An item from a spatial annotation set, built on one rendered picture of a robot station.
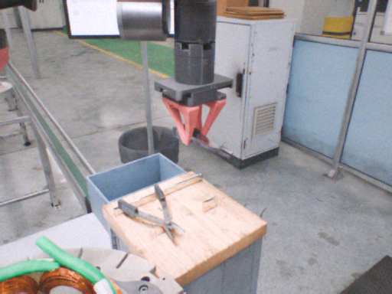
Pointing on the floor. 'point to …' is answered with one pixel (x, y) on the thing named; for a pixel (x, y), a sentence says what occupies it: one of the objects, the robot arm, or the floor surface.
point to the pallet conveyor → (40, 127)
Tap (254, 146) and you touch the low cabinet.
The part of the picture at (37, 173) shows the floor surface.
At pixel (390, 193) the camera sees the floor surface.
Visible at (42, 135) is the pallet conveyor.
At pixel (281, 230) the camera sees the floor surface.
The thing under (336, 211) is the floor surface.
